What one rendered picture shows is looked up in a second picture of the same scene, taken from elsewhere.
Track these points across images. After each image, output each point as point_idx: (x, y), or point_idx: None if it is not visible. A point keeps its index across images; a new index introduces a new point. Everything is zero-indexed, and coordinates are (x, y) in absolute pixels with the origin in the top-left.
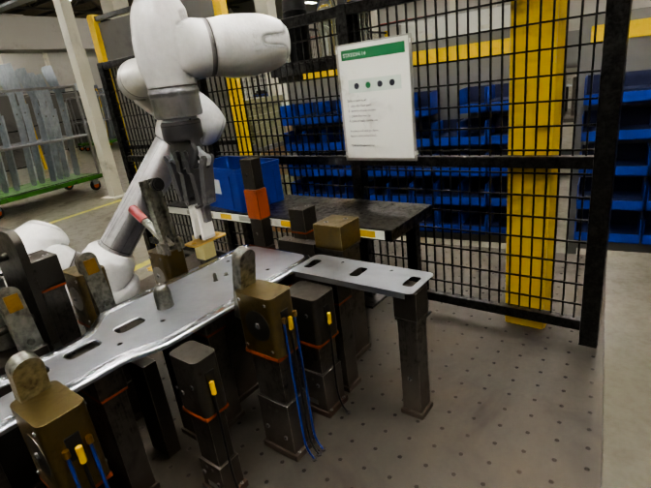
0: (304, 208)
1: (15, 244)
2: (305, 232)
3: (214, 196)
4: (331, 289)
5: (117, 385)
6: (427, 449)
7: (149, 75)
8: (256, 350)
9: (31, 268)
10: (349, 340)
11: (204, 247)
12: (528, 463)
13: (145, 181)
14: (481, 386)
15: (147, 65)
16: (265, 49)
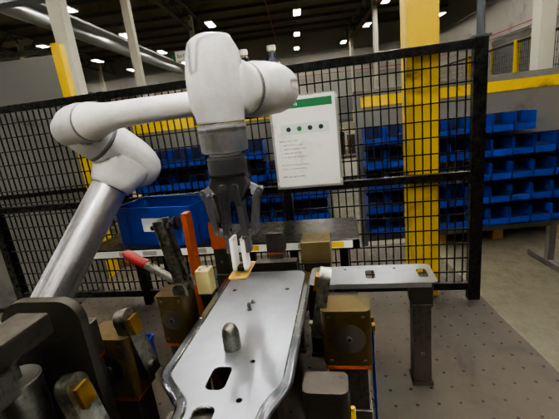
0: (281, 231)
1: (78, 313)
2: (283, 252)
3: (259, 224)
4: (358, 293)
5: None
6: (459, 407)
7: (215, 109)
8: (342, 365)
9: (93, 341)
10: None
11: (210, 281)
12: (526, 390)
13: (162, 221)
14: (444, 346)
15: (215, 100)
16: (291, 92)
